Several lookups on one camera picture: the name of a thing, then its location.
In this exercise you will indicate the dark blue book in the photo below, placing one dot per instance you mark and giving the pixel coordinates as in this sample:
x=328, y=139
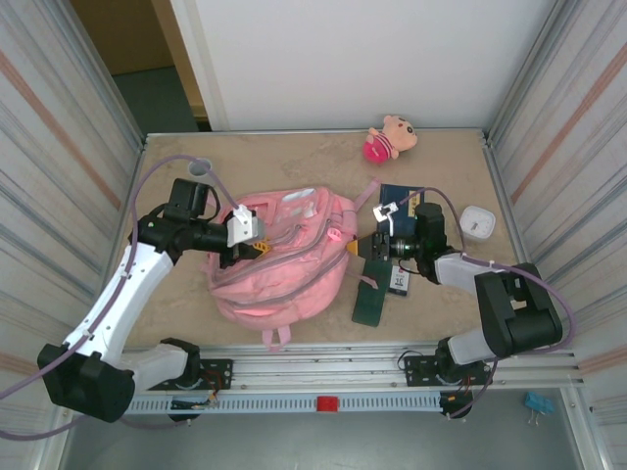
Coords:
x=405, y=222

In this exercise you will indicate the pink student backpack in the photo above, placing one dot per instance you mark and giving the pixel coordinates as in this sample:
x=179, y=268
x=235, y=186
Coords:
x=284, y=279

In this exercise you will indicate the small white card box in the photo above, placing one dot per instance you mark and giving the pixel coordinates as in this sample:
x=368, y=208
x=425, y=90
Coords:
x=399, y=283

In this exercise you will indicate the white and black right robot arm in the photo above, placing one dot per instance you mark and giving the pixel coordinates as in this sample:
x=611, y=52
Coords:
x=519, y=313

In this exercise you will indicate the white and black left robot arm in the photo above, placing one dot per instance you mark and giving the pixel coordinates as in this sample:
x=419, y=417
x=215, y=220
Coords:
x=147, y=264

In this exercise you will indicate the grey plastic cup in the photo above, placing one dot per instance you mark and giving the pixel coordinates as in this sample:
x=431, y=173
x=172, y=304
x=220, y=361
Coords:
x=197, y=166

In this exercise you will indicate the pink plush toy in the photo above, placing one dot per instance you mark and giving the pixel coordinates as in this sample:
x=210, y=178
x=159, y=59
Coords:
x=387, y=139

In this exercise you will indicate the blue clip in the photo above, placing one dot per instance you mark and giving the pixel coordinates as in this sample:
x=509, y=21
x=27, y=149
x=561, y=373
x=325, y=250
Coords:
x=538, y=401

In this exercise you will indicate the brown wooden door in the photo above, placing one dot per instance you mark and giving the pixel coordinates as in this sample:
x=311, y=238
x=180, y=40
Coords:
x=132, y=34

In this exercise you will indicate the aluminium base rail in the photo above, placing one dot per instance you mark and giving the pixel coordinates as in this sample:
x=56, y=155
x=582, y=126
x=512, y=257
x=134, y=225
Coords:
x=318, y=362

